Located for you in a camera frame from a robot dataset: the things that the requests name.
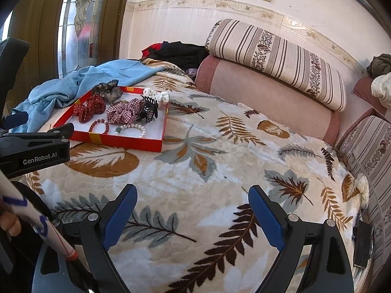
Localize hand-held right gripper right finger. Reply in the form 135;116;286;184
248;185;355;293

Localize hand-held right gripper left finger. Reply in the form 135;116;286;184
32;184;139;293

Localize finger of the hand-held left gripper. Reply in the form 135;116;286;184
2;112;30;129
6;123;76;147

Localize red dotted scrunchie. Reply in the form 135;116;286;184
73;94;107;124

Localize red bead bracelet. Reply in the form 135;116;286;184
88;119;110;135

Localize plaid scrunchie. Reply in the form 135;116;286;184
106;98;145;126

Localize red box with white inside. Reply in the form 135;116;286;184
52;86;169;153

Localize white pearl bracelet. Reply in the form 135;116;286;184
114;123;148;140

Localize black hair claw clip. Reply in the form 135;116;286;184
136;95;160;123

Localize person's left hand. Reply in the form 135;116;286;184
0;211;22;238

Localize white printed clothing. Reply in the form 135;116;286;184
0;170;78;262

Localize grey brown scrunchie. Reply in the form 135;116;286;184
91;80;123;103

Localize leaf print blanket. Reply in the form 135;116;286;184
23;58;372;293

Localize light blue cloth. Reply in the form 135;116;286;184
11;59;166;134

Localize wooden door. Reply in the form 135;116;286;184
0;0;132;107

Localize black phone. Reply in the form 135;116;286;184
352;219;375;270

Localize white dotted scrunchie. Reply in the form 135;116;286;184
142;87;170;105

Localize pink bolster cushion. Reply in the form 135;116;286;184
195;55;341;146

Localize striped floral sofa cushion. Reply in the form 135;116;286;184
337;114;391;283

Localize red cloth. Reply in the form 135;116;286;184
141;43;161;59

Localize black clothes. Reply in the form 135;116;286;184
146;40;210;71

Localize white crumpled cloth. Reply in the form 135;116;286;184
370;73;391;109

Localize olive green garment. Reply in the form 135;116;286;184
366;53;391;79

